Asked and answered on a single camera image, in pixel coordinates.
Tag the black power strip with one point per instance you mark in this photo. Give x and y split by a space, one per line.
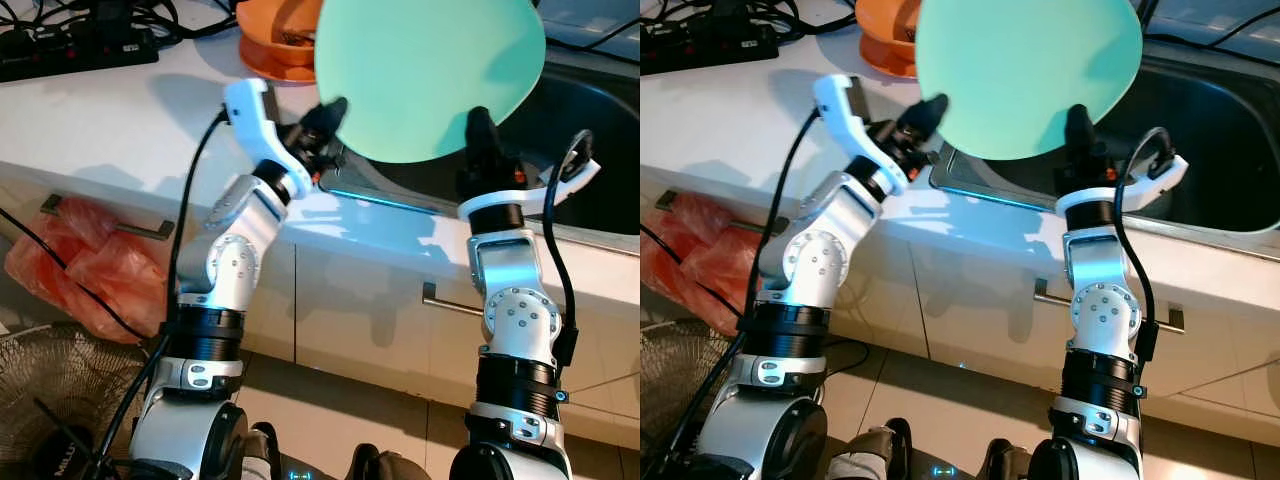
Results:
710 48
70 55

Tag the red plastic bag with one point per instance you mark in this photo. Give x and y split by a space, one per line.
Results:
690 260
90 270

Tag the metal grille fan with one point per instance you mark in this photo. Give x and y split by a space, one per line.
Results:
60 400
680 390

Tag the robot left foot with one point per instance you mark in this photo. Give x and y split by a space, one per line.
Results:
262 455
872 452

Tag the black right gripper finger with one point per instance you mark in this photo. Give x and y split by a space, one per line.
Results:
1079 130
483 135

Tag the orange bowl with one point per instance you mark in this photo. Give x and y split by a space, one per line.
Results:
885 25
270 30

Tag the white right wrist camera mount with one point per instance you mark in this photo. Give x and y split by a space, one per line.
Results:
1090 202
495 208

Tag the orange plate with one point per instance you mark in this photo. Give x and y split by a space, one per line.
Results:
885 66
270 72

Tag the green plate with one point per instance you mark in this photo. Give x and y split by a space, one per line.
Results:
430 70
1030 70

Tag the steel sink basin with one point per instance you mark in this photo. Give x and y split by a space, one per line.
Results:
590 110
1220 140

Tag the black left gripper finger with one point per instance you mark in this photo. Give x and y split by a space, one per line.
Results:
928 114
328 120

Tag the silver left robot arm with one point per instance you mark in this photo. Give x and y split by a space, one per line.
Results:
815 255
235 260

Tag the white sink cabinet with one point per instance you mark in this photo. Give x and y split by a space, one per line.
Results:
350 310
960 310

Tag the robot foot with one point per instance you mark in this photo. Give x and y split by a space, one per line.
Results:
388 465
1008 462
872 452
262 455

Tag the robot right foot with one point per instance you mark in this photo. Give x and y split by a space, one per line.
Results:
388 465
1008 462

